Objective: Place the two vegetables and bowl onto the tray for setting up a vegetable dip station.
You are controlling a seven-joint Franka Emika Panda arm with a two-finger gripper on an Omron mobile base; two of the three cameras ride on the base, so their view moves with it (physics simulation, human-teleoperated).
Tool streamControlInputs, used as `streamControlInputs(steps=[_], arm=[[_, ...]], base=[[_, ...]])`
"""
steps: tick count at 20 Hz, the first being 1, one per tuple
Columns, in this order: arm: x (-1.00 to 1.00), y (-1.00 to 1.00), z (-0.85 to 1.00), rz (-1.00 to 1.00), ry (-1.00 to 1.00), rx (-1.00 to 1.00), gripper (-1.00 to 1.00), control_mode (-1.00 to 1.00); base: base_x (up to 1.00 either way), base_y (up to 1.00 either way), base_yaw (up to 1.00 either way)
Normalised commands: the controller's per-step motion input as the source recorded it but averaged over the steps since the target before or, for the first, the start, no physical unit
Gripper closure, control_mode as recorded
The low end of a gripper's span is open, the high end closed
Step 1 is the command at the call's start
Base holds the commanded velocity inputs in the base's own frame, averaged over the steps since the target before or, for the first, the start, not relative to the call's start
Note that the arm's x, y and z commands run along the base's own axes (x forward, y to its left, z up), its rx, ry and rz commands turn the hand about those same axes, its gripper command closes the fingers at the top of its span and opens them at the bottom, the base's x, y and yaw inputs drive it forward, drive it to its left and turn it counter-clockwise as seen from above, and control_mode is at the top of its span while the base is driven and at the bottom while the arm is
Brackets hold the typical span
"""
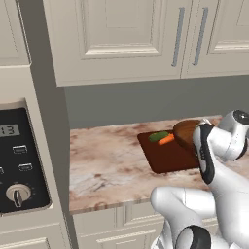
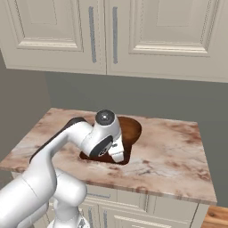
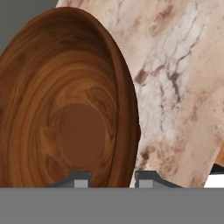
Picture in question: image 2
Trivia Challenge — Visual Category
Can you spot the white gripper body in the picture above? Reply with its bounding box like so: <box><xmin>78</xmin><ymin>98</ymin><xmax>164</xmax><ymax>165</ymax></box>
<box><xmin>107</xmin><ymin>142</ymin><xmax>126</xmax><ymax>164</ymax></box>

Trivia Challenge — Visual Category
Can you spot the brown wooden bowl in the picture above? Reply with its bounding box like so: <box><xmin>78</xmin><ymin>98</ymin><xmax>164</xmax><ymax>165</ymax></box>
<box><xmin>117</xmin><ymin>116</ymin><xmax>143</xmax><ymax>147</ymax></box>

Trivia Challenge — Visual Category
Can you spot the cream drawer front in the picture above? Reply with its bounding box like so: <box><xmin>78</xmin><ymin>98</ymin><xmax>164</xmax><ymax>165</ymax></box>
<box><xmin>85</xmin><ymin>184</ymin><xmax>118</xmax><ymax>204</ymax></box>
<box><xmin>116</xmin><ymin>189</ymin><xmax>150</xmax><ymax>212</ymax></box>

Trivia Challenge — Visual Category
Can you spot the cream base cupboard door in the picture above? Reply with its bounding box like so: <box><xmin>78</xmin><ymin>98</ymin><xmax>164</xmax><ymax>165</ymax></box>
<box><xmin>77</xmin><ymin>200</ymin><xmax>102</xmax><ymax>228</ymax></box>
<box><xmin>98</xmin><ymin>204</ymin><xmax>198</xmax><ymax>228</ymax></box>

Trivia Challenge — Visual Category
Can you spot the grey drawer handle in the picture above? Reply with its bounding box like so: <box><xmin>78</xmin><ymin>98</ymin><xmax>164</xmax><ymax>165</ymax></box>
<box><xmin>86</xmin><ymin>192</ymin><xmax>111</xmax><ymax>200</ymax></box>

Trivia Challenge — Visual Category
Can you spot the grey base cupboard handle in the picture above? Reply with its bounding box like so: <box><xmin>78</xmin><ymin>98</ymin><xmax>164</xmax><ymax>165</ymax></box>
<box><xmin>102</xmin><ymin>209</ymin><xmax>109</xmax><ymax>228</ymax></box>
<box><xmin>87</xmin><ymin>207</ymin><xmax>94</xmax><ymax>228</ymax></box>

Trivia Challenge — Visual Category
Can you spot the grey cupboard door handle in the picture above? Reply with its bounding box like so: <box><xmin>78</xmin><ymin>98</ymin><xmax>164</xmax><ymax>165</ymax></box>
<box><xmin>88</xmin><ymin>5</ymin><xmax>98</xmax><ymax>64</ymax></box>
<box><xmin>111</xmin><ymin>5</ymin><xmax>119</xmax><ymax>65</ymax></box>

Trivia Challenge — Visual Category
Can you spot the cream wall cupboard door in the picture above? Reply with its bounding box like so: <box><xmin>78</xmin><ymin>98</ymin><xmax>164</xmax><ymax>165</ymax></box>
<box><xmin>0</xmin><ymin>0</ymin><xmax>107</xmax><ymax>76</ymax></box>
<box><xmin>104</xmin><ymin>0</ymin><xmax>228</xmax><ymax>84</ymax></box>

